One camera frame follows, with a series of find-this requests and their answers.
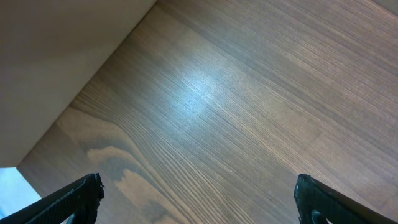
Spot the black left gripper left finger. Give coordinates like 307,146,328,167
1,173,104,224

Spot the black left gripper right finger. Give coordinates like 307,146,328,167
294,174,397,224

